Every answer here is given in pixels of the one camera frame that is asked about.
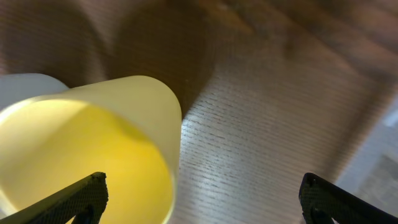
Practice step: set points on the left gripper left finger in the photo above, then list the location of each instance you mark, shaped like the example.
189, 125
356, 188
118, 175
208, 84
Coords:
83, 202

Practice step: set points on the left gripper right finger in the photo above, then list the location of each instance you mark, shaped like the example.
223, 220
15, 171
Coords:
324, 202

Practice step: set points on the yellow plastic cup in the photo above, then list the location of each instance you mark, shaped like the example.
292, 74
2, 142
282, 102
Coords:
128, 128

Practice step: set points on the grey plastic cup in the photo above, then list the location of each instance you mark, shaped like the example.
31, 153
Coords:
21, 86

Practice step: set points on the clear plastic container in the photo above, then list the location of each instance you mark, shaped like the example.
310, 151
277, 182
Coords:
371, 174

